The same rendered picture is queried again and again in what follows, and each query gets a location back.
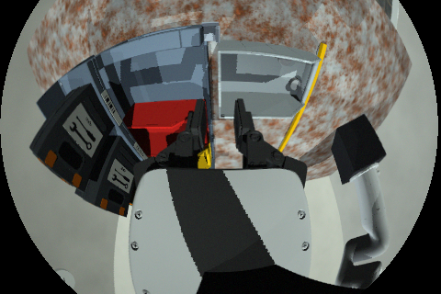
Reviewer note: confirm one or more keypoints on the yellow open bin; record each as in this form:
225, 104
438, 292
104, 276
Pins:
204, 158

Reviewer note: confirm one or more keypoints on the yellow vertical bar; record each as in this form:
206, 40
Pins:
298, 115

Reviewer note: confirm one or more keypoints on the red open bin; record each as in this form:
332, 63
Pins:
155, 125

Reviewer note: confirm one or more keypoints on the grey metal bin rack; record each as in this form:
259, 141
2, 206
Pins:
143, 70

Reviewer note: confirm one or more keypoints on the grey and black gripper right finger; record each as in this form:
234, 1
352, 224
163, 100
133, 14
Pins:
250, 143

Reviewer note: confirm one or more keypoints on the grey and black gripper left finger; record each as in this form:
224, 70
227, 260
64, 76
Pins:
183, 153

